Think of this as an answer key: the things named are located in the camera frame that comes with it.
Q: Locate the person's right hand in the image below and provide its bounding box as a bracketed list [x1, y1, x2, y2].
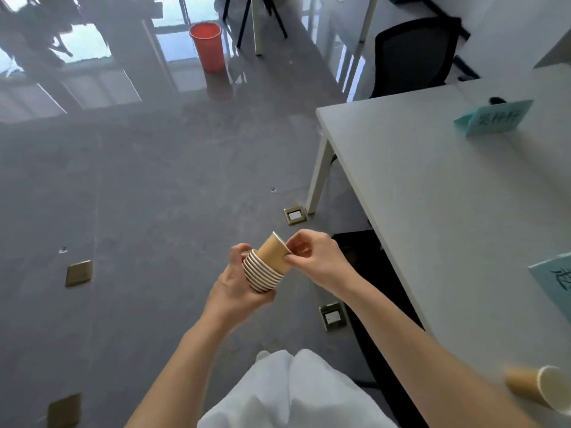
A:
[284, 229, 357, 295]

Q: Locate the person's left hand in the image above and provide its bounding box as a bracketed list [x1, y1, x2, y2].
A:
[203, 243, 277, 328]

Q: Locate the stack of brown paper cups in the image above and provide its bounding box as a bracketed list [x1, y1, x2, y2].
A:
[242, 248, 286, 294]

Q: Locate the brown paper cup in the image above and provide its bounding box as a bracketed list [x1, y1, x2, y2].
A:
[504, 365, 571, 415]
[256, 231, 293, 276]

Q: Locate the person's left forearm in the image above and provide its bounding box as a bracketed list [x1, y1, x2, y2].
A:
[124, 307, 228, 428]

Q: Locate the person's right forearm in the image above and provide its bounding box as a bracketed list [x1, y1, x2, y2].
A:
[337, 273, 541, 428]

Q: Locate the person's white clothing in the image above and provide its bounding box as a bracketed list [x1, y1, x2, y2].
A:
[196, 348, 398, 428]

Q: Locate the silver floor socket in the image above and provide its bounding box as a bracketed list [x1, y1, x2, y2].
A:
[319, 303, 348, 333]
[284, 204, 308, 226]

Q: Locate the black office chair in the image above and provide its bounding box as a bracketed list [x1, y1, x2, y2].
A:
[332, 230, 429, 428]
[221, 0, 288, 49]
[370, 16, 481, 99]

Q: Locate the brass floor socket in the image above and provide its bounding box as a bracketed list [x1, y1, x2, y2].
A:
[65, 260, 93, 288]
[46, 393, 83, 428]

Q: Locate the teal paper name card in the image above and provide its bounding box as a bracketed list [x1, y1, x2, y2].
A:
[528, 253, 571, 326]
[453, 99, 535, 138]

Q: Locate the red plastic bucket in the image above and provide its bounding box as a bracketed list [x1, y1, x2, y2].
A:
[189, 21, 224, 73]

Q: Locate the white metal-leg table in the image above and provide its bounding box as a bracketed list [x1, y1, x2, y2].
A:
[249, 0, 380, 56]

